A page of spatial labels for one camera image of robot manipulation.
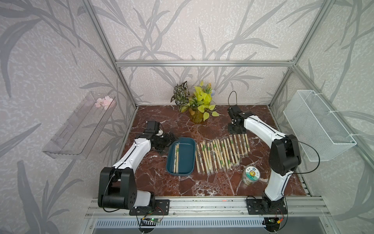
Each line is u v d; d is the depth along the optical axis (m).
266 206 0.65
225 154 0.93
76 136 0.67
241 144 0.97
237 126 0.68
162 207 0.74
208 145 0.96
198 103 0.92
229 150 0.94
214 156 0.91
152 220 0.71
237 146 0.96
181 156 0.91
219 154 0.93
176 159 0.91
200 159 0.91
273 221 0.74
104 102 0.76
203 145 0.97
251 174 0.77
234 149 0.95
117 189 0.41
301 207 0.75
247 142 0.99
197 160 0.91
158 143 0.72
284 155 0.49
